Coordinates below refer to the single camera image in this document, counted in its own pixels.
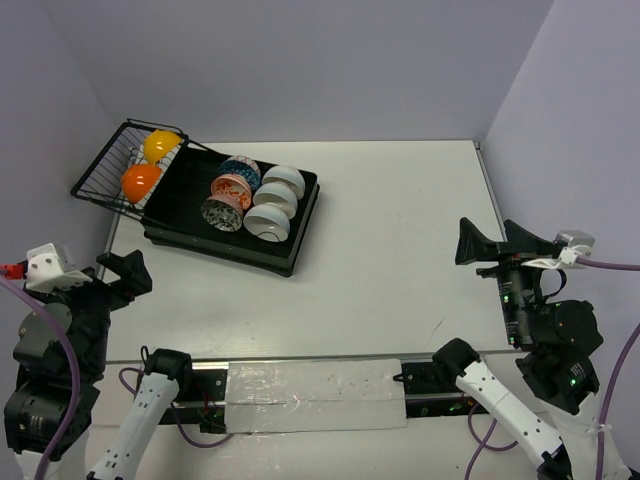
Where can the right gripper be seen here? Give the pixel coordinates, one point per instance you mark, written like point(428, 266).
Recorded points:
point(471, 242)

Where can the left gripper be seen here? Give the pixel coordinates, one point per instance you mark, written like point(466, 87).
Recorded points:
point(116, 288)

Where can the orange floral bowl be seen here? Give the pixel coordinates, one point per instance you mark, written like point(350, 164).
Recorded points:
point(235, 186)

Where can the blue patterned bowl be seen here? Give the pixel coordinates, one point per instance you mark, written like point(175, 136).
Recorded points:
point(245, 167)

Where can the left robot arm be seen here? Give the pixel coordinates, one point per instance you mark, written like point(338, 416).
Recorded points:
point(61, 353)

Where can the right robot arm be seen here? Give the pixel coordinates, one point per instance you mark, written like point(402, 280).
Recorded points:
point(558, 338)

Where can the black drainer tray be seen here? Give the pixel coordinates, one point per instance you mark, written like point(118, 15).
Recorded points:
point(172, 215)

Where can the white taped sheet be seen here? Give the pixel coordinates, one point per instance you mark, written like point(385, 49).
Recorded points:
point(314, 396)

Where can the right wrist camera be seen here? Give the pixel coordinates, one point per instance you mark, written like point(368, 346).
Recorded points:
point(576, 244)

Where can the black wire dish rack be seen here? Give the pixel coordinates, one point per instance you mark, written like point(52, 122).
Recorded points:
point(100, 184)

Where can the black mounting rail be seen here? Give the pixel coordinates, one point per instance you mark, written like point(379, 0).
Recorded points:
point(204, 403)

